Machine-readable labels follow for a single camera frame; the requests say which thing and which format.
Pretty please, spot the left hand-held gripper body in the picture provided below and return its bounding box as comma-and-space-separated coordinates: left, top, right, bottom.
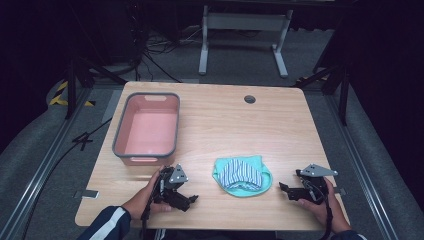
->
151, 163, 192, 213

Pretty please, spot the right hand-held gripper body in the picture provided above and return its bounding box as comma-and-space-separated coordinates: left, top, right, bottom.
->
288, 163, 339, 205

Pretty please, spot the teal and striped cloth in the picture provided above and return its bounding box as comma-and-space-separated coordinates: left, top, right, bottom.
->
212, 154, 274, 198

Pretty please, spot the pink basin with grey rim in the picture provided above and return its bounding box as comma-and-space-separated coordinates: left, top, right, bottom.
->
112, 91, 181, 167

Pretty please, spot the person's right hand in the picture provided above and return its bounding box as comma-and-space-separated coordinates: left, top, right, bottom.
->
297, 177, 352, 234

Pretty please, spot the person's left hand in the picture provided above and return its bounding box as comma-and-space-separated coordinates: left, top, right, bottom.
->
121, 166, 175, 221

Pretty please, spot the person's dark clothing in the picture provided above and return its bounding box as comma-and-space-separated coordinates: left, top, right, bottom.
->
142, 228, 278, 240

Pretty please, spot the black tripod stand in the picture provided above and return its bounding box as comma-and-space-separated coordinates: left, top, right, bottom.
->
64, 54, 128, 120
293, 63, 351, 127

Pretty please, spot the yellow and black floor tape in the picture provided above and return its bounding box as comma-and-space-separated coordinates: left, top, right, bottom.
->
48, 80, 97, 108

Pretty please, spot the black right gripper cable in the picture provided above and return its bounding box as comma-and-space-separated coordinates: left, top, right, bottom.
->
309, 186, 334, 240

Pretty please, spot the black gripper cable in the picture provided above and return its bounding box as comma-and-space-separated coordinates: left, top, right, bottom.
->
309, 186, 334, 240
140, 181, 162, 240

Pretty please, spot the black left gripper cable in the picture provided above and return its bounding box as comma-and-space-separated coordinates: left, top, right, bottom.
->
140, 181, 162, 240

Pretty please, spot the aluminium floor rail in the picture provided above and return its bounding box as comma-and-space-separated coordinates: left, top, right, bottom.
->
0, 87, 95, 240
323, 94, 400, 240

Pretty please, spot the black floor cable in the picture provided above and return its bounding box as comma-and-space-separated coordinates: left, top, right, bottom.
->
19, 117, 114, 240

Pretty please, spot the bundle of black floor cables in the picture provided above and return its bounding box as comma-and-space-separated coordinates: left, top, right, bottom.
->
131, 19, 203, 83

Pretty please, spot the white metal desk frame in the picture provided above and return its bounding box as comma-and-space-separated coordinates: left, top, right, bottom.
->
198, 4, 295, 79

